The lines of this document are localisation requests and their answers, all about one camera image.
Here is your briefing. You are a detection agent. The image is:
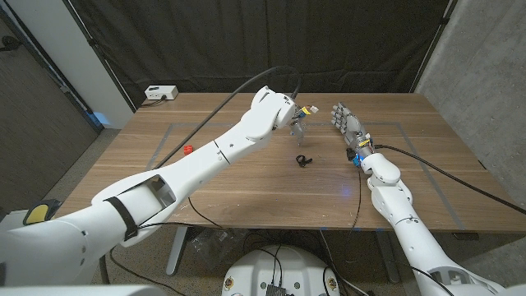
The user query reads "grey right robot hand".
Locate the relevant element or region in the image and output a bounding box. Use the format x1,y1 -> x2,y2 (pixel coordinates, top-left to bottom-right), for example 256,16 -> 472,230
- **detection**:
330,102 -> 374,158

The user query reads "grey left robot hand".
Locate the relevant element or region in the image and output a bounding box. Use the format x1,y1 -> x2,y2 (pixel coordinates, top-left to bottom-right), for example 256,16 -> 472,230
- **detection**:
289,105 -> 309,147

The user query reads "light wooden board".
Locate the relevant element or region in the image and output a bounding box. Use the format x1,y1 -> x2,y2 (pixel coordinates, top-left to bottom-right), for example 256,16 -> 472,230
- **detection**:
145,121 -> 466,231

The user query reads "black backdrop curtain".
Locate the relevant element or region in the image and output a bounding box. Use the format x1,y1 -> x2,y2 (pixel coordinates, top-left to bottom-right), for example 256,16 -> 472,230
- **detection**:
65,0 -> 457,109

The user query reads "grey metal table leg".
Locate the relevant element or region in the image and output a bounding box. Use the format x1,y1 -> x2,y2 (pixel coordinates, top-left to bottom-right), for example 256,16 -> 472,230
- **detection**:
374,230 -> 400,284
166,226 -> 188,276

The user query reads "white power outlet box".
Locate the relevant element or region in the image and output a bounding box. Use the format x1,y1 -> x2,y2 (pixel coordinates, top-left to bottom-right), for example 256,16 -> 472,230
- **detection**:
144,85 -> 179,101

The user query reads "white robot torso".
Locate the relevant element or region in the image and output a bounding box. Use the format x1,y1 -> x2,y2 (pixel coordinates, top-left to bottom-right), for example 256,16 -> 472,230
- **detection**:
221,245 -> 341,296

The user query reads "yellow and black handheld device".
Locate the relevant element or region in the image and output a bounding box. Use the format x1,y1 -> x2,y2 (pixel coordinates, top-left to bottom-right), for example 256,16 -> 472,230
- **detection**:
22,199 -> 62,226

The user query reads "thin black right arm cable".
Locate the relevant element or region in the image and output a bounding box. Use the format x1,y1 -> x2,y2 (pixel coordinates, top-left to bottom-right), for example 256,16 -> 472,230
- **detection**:
351,166 -> 362,229

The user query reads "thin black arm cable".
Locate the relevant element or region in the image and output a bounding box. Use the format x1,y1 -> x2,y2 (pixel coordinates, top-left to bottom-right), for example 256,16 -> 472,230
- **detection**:
351,166 -> 362,229
108,197 -> 225,296

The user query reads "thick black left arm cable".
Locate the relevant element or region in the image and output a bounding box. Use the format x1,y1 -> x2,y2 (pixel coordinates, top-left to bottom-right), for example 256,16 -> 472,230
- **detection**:
154,65 -> 303,170

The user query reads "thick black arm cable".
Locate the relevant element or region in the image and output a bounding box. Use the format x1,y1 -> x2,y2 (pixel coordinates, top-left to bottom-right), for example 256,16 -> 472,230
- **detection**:
373,143 -> 526,215
154,65 -> 303,170

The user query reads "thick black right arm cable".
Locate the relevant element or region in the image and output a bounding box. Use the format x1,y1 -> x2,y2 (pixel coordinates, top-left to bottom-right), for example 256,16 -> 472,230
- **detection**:
373,143 -> 526,215

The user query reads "black backdrop frame pole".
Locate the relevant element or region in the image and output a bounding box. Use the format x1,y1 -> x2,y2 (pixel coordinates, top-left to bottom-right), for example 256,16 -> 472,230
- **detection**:
63,0 -> 136,113
410,0 -> 458,94

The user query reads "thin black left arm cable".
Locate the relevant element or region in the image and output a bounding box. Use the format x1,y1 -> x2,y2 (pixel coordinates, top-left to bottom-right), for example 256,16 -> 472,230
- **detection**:
108,197 -> 225,296

